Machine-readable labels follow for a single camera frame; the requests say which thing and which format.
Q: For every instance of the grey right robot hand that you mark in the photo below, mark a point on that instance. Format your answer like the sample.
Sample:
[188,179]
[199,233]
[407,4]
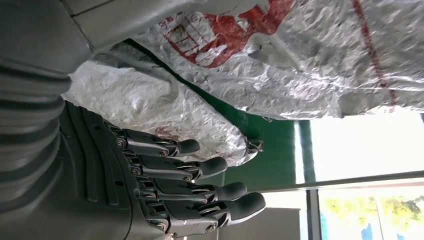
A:
[99,185]

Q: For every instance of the dark window frame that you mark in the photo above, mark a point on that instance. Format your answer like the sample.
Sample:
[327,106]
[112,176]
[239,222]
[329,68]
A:
[364,177]

